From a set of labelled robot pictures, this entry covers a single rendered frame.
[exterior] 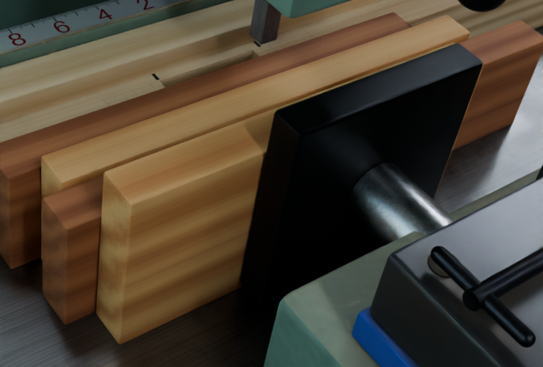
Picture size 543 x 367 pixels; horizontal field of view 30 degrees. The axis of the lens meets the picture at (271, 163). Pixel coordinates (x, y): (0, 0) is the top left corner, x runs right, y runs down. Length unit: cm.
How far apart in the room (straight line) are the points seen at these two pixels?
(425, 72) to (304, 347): 11
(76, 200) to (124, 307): 4
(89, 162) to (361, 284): 11
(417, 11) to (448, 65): 13
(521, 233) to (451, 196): 16
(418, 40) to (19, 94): 18
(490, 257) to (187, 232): 11
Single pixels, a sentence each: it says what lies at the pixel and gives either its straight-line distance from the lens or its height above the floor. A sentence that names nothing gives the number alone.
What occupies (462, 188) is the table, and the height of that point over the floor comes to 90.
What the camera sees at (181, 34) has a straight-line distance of 44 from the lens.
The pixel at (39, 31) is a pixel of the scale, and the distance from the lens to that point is 43.
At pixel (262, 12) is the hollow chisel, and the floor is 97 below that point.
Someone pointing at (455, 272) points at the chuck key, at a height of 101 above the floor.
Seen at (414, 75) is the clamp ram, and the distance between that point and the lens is 37.
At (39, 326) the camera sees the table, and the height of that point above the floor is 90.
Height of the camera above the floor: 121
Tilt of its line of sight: 42 degrees down
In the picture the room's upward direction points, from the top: 12 degrees clockwise
